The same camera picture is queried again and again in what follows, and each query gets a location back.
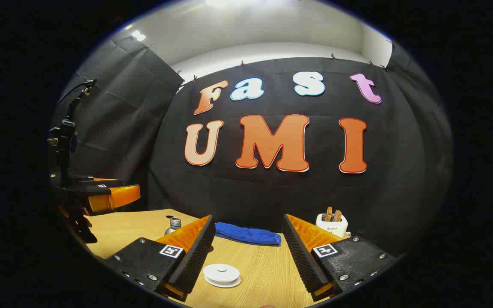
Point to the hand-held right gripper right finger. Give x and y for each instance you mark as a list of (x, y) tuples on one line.
[(304, 261)]

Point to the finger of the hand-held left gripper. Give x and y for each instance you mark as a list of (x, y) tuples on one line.
[(118, 196), (105, 179)]

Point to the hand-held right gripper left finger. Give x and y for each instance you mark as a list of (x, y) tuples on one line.
[(197, 261)]

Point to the silver water bottle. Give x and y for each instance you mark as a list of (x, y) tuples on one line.
[(173, 223)]

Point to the white toaster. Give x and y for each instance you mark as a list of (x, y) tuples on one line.
[(332, 229)]

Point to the white saucer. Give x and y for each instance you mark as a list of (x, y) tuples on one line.
[(235, 284)]

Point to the brown bread slice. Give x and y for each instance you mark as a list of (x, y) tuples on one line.
[(328, 214), (338, 216)]

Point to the blue towel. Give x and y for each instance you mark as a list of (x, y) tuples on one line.
[(246, 234)]

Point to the black backdrop cloth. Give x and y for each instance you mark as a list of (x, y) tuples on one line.
[(272, 192)]

